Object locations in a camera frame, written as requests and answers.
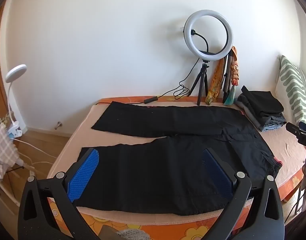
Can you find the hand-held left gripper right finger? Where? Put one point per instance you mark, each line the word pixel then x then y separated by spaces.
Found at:
pixel 217 177

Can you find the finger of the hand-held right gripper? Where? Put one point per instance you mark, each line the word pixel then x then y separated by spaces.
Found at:
pixel 292 128

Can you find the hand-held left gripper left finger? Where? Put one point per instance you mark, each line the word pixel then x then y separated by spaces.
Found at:
pixel 84 175

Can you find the black pants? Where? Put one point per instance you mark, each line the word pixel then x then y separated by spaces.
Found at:
pixel 168 170

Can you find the grey folded garment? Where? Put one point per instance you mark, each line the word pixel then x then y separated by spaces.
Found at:
pixel 270 126

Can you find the beige blanket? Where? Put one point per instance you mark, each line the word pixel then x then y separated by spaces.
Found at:
pixel 79 138

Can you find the black folded garment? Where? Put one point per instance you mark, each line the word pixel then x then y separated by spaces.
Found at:
pixel 262 102

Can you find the green striped pillow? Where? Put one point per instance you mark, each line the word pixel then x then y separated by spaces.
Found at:
pixel 292 85

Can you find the metal door stopper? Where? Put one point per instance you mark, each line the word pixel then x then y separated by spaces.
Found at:
pixel 59 125

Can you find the teal cloth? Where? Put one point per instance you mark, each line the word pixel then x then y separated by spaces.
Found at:
pixel 229 97

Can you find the knitted cloth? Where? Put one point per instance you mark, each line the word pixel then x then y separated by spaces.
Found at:
pixel 133 235

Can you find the colourful hanging cloth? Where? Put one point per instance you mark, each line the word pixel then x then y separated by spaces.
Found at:
pixel 234 67

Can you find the plaid cloth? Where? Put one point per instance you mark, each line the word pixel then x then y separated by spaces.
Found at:
pixel 4 150

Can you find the orange patterned scarf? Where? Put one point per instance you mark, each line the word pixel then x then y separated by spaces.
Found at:
pixel 214 87

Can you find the black tripod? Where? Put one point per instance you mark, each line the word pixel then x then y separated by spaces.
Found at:
pixel 204 80

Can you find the white clip lamp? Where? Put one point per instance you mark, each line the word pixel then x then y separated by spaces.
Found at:
pixel 16 71

